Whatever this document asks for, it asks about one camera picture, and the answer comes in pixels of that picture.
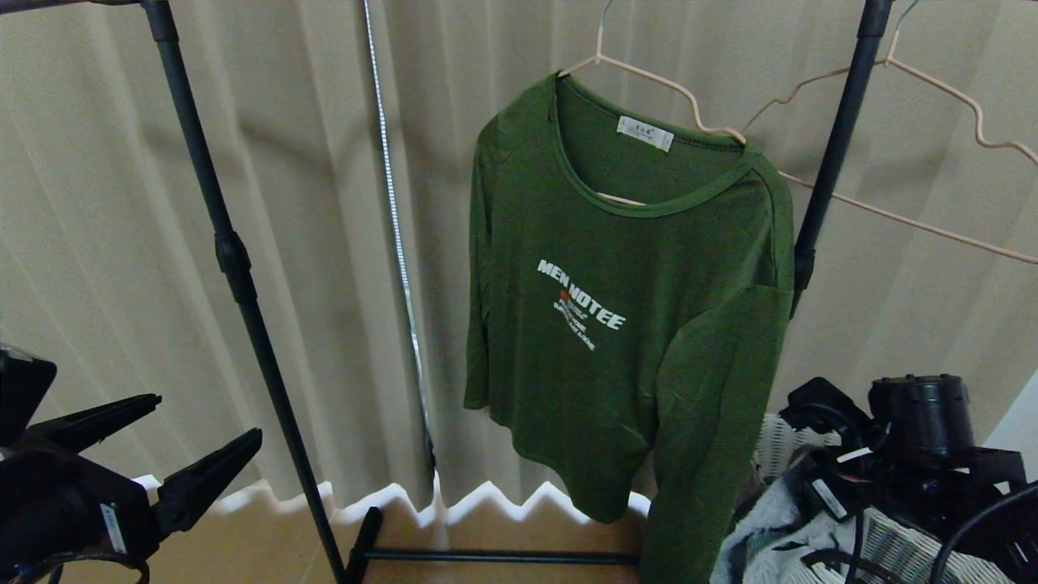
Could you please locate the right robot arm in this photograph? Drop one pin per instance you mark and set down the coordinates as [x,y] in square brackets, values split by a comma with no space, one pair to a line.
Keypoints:
[920,414]

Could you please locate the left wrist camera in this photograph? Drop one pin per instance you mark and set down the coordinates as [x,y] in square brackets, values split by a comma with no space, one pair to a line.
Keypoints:
[20,389]

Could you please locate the pink clothes hanger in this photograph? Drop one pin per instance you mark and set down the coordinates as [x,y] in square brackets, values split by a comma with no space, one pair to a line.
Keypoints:
[890,50]
[598,45]

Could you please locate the white laundry basket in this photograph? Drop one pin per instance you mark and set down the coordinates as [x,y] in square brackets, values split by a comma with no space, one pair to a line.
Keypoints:
[778,446]

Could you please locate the black clothes rack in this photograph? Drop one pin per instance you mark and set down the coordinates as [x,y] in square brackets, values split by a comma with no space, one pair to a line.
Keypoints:
[235,268]

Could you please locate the pale grey shorts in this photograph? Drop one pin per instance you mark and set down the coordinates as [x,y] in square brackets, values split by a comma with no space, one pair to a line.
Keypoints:
[762,527]

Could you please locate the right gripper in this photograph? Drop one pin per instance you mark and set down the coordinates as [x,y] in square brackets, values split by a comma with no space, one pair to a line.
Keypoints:
[916,487]

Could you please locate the green long-sleeved shirt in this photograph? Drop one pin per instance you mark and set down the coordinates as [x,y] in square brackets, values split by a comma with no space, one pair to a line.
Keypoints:
[608,389]

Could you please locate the beige curtain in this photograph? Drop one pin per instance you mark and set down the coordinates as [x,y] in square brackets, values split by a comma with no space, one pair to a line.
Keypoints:
[324,203]

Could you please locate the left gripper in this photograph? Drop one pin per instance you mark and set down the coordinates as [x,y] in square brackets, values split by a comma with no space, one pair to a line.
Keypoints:
[73,511]

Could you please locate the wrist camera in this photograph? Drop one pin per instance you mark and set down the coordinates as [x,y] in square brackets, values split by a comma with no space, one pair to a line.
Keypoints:
[827,410]
[20,389]

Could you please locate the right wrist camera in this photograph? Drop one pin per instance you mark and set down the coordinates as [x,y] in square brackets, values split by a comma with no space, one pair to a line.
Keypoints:
[827,410]

